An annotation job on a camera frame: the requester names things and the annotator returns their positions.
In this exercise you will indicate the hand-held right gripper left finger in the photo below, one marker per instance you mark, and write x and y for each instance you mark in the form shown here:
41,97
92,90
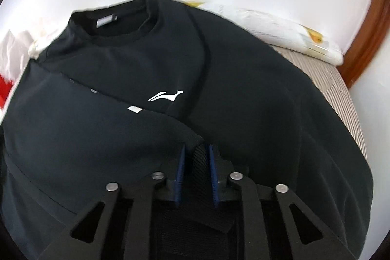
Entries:
181,171

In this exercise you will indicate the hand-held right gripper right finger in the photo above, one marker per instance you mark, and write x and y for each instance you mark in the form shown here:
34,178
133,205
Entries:
213,174

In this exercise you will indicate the black t-shirt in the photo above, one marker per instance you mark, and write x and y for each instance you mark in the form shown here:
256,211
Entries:
243,80

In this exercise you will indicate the striped bed sheet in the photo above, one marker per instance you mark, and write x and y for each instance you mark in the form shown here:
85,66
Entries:
330,86

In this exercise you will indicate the white pillow with yellow print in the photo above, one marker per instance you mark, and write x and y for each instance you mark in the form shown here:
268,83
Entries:
274,28

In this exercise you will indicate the red shopping bag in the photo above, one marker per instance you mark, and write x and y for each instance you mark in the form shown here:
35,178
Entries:
5,92

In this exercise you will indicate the white plastic bag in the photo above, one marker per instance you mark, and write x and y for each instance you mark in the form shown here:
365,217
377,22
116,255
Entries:
15,49

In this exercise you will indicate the brown wooden bed frame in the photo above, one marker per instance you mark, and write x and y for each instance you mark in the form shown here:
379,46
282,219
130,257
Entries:
372,34

